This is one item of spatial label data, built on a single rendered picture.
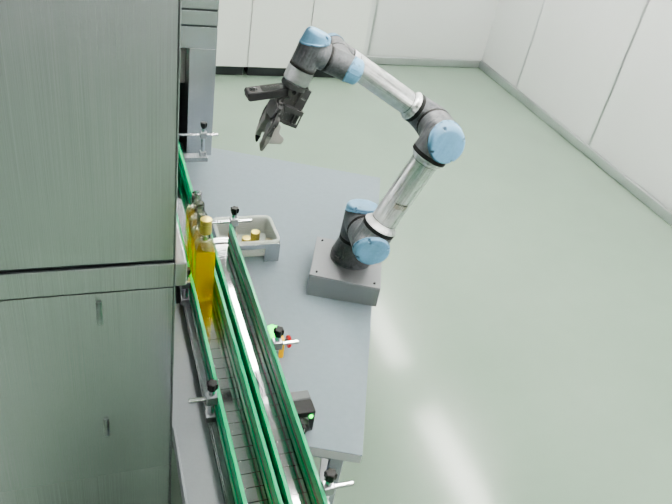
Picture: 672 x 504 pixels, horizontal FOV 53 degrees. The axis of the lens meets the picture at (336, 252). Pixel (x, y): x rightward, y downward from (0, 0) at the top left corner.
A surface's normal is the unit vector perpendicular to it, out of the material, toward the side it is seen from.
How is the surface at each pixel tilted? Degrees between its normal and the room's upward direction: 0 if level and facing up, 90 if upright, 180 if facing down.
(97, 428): 90
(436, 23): 90
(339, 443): 0
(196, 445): 0
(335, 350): 0
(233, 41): 90
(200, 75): 90
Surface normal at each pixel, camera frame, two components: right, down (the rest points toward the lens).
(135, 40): 0.31, 0.59
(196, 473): 0.15, -0.81
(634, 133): -0.94, 0.06
